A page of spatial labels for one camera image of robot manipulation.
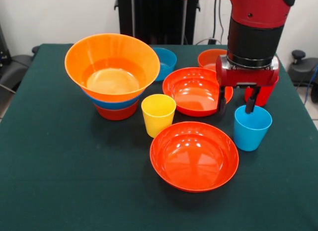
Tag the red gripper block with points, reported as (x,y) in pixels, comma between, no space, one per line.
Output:
(248,75)

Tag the red cup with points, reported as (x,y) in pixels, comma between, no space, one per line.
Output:
(265,97)

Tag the blue cup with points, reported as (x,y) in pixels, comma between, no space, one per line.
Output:
(251,136)

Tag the large blue bowl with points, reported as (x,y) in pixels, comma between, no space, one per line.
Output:
(116,105)

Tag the large orange bowl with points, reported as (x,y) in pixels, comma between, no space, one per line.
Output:
(111,54)

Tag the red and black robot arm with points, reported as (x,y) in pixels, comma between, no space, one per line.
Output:
(256,29)

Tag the wide red-orange bowl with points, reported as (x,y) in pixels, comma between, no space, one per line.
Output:
(196,92)
(193,156)

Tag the small red-orange bowl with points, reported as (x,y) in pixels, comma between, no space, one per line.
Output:
(116,114)
(210,59)

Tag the small blue bowl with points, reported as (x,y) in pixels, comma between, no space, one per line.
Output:
(167,64)

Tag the yellow cup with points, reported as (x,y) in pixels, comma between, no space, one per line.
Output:
(157,119)

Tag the dark green tablecloth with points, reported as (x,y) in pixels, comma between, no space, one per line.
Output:
(273,178)

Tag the black pedestal leg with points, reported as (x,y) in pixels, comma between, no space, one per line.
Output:
(301,72)
(15,67)

